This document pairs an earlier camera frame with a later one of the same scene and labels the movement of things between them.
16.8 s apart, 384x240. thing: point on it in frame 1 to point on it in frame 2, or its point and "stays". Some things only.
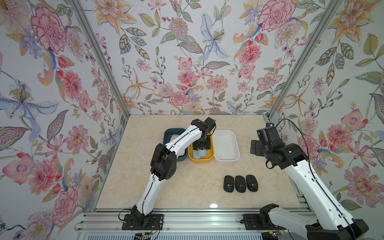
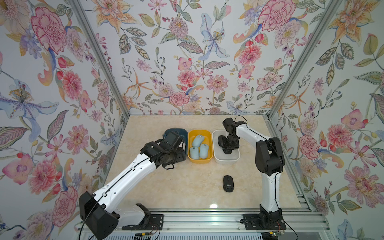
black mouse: [229, 185] stays
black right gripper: [255, 145] to [234, 146]
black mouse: [240, 185] to [227, 151]
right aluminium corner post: [332, 8] stays
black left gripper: [207, 145] to [181, 154]
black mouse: [251, 183] to [221, 140]
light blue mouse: [202, 152] stays
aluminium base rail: [175, 221] stays
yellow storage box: [207, 158] stays
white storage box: [226, 148] stays
